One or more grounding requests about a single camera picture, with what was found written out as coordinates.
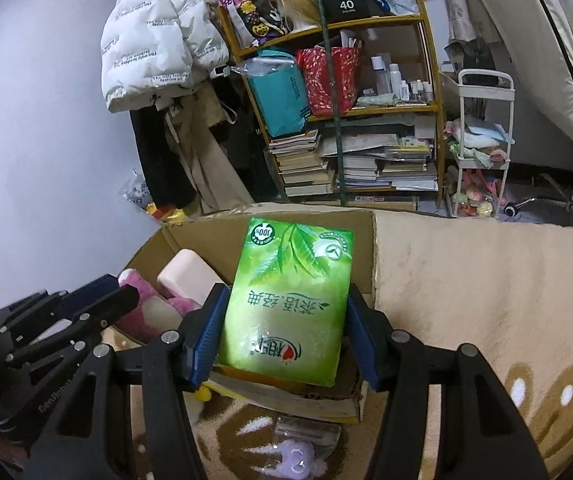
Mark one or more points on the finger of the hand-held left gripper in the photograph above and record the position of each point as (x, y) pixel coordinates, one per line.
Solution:
(91, 287)
(111, 307)

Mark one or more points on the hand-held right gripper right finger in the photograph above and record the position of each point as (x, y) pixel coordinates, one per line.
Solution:
(366, 345)

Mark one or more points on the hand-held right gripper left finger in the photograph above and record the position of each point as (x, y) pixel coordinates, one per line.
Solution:
(206, 330)

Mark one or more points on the pink plush toy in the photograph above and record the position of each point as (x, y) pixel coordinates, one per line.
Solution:
(136, 325)

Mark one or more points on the pale pink soft pad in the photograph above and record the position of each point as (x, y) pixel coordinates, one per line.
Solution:
(189, 272)

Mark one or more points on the green tissue pack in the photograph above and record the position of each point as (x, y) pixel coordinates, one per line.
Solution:
(286, 310)

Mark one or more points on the printed cardboard box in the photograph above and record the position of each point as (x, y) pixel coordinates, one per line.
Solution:
(361, 250)

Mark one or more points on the plastic bag of clutter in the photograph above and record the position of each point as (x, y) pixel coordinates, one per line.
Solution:
(149, 197)

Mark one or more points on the small purple toy in bag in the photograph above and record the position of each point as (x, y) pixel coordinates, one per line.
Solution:
(296, 455)

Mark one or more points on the black hanging coat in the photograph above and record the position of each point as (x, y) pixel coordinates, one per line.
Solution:
(161, 160)

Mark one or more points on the beige hanging coat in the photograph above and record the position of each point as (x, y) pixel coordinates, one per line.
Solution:
(211, 170)

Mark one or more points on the pile of small plush toys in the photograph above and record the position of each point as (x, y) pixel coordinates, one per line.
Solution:
(473, 195)

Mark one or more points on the pile of books and papers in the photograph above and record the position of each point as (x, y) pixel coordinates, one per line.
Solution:
(391, 160)

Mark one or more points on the stack of books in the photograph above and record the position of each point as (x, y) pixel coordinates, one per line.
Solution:
(301, 167)

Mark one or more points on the light blue plush toy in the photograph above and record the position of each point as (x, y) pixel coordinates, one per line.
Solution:
(481, 135)

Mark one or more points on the teal bag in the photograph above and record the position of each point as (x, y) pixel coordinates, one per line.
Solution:
(279, 100)

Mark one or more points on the white puffer jacket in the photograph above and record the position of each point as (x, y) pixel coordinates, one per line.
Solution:
(156, 35)

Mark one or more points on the white trolley cart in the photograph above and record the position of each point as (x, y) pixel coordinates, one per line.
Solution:
(508, 125)

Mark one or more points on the green pole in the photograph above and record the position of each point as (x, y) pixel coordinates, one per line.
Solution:
(330, 85)

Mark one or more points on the group of cosmetic bottles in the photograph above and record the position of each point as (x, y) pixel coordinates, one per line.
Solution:
(401, 82)

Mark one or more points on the wooden shelf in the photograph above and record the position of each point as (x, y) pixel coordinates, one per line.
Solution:
(431, 85)

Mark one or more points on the red patterned bag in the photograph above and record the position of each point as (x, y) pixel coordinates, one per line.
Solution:
(324, 80)

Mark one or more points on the printed tote bag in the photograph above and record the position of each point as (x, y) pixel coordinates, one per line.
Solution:
(251, 10)

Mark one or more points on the blonde wig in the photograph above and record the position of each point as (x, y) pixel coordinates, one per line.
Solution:
(294, 0)

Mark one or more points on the black box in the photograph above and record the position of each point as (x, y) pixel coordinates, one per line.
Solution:
(349, 2)

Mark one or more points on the beige frilled curtain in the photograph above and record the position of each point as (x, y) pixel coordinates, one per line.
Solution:
(458, 10)

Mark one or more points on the cream padded chair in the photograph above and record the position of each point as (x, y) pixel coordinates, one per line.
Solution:
(541, 35)

